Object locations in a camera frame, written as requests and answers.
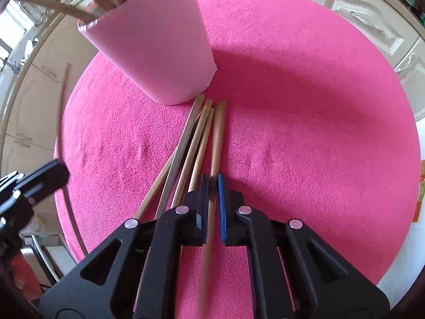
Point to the barred kitchen window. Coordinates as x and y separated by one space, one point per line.
16 16

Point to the bunch of wooden chopsticks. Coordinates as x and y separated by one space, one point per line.
187 153

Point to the white metal frame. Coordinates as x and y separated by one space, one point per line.
43 256

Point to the pink round tablecloth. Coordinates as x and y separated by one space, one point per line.
298 139

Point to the light bamboo chopstick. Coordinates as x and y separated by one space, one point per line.
217 139

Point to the orange red printed bag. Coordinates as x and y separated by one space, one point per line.
421 192

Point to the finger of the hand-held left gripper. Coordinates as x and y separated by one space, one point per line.
43 179

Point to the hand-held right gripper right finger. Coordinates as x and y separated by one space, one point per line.
221 206

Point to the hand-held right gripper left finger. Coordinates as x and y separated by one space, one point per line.
205 206

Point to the pink cup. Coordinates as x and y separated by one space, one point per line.
149 50

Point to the red cloth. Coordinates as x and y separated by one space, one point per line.
21 269

